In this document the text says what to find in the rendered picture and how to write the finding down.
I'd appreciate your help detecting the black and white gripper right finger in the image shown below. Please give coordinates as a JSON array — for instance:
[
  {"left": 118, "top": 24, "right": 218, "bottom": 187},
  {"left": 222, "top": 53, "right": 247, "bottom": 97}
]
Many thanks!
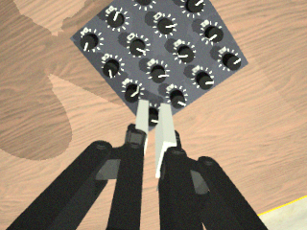
[{"left": 155, "top": 103, "right": 269, "bottom": 230}]

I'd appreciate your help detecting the grey knob box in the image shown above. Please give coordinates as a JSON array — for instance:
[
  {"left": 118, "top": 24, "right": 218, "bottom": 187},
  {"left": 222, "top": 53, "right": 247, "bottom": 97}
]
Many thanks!
[{"left": 70, "top": 0, "right": 248, "bottom": 132}]

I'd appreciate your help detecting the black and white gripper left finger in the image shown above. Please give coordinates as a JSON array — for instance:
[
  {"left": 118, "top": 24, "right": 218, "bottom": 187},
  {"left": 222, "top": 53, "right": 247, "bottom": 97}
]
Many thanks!
[{"left": 6, "top": 100, "right": 149, "bottom": 230}]

